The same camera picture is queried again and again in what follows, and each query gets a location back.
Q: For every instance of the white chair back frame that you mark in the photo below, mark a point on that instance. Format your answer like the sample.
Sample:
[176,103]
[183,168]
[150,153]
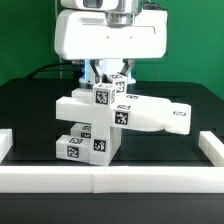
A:
[130,111]

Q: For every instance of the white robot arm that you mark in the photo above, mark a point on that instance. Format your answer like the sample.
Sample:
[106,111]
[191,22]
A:
[123,15]

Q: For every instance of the white front rail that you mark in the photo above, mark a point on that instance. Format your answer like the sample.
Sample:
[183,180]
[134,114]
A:
[86,179]

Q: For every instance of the white obstacle wall bar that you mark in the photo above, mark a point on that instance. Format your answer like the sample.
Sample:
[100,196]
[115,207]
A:
[212,147]

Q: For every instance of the white tagged cube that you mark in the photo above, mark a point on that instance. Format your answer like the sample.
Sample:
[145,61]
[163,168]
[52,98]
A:
[104,94]

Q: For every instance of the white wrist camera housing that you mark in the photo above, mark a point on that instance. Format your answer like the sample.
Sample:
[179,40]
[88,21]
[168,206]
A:
[98,5]

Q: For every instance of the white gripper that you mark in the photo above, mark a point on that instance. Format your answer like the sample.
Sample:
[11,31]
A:
[86,35]

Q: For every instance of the white block left edge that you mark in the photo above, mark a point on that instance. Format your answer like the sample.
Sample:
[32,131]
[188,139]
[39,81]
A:
[6,142]

